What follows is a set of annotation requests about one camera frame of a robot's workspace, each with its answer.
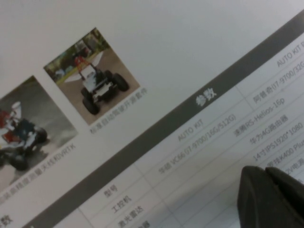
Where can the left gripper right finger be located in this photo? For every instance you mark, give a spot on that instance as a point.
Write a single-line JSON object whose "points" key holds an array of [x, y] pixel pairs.
{"points": [[294, 202]]}

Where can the white product brochure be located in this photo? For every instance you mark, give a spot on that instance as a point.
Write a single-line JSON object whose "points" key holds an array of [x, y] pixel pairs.
{"points": [[142, 47]]}

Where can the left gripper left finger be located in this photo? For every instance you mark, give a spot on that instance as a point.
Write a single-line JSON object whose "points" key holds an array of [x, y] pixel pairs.
{"points": [[259, 202]]}

